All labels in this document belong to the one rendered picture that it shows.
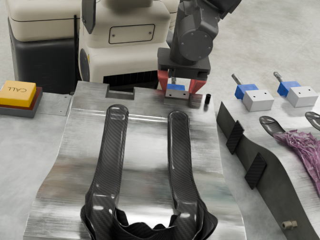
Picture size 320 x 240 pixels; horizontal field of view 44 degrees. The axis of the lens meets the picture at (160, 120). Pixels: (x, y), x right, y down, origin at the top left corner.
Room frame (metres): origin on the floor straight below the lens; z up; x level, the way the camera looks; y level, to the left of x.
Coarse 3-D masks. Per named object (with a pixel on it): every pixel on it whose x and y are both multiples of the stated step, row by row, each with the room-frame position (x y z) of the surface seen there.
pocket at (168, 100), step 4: (164, 92) 0.63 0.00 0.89; (164, 96) 0.63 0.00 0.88; (164, 100) 0.63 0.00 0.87; (168, 100) 0.63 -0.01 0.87; (172, 100) 0.63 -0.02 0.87; (176, 100) 0.63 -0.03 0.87; (180, 100) 0.63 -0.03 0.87; (184, 100) 0.63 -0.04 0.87; (188, 100) 0.63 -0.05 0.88; (168, 104) 0.63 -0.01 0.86; (172, 104) 0.63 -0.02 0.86; (176, 104) 0.63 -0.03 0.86; (180, 104) 0.63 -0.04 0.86; (184, 104) 0.63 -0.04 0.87; (188, 104) 0.63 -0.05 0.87
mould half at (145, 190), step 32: (96, 96) 0.58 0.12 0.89; (160, 96) 0.61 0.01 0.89; (192, 96) 0.63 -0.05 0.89; (96, 128) 0.50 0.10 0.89; (128, 128) 0.51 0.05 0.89; (160, 128) 0.52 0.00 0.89; (192, 128) 0.54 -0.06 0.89; (64, 160) 0.41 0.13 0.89; (96, 160) 0.43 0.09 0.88; (128, 160) 0.44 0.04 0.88; (160, 160) 0.45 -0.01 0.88; (192, 160) 0.46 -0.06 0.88; (64, 192) 0.32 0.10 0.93; (128, 192) 0.34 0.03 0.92; (160, 192) 0.36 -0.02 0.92; (224, 192) 0.38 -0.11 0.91; (32, 224) 0.26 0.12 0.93; (64, 224) 0.27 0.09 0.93; (224, 224) 0.31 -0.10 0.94
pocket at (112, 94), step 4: (108, 88) 0.62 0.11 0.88; (108, 92) 0.62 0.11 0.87; (112, 92) 0.62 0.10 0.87; (116, 92) 0.62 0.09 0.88; (120, 92) 0.62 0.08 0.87; (124, 92) 0.63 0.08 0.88; (128, 92) 0.63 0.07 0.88; (108, 96) 0.62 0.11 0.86; (112, 96) 0.62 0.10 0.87; (116, 96) 0.62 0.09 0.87; (120, 96) 0.62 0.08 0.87; (124, 96) 0.62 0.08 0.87; (128, 96) 0.62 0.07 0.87; (132, 96) 0.62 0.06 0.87; (132, 100) 0.62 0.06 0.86
